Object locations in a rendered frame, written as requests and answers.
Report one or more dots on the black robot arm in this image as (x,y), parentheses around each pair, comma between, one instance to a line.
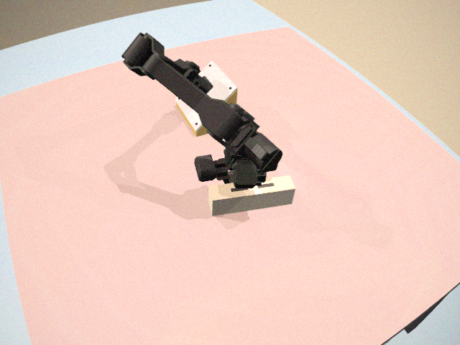
(145,57)

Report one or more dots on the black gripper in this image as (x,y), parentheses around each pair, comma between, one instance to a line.
(208,169)

